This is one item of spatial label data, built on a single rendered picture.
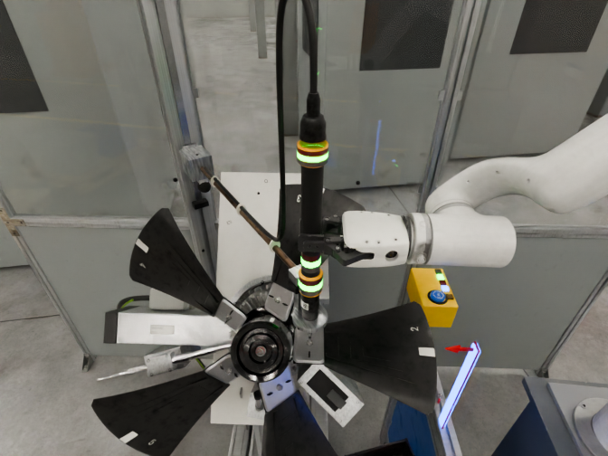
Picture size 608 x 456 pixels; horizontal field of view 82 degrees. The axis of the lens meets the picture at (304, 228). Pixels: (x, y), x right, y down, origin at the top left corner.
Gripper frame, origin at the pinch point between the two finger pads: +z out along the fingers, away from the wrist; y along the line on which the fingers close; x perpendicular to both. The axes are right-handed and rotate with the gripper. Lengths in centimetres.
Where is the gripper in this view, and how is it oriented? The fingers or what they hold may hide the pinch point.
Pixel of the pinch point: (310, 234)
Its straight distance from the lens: 57.9
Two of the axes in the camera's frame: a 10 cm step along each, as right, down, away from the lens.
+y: 0.4, -5.8, 8.1
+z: -10.0, -0.4, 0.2
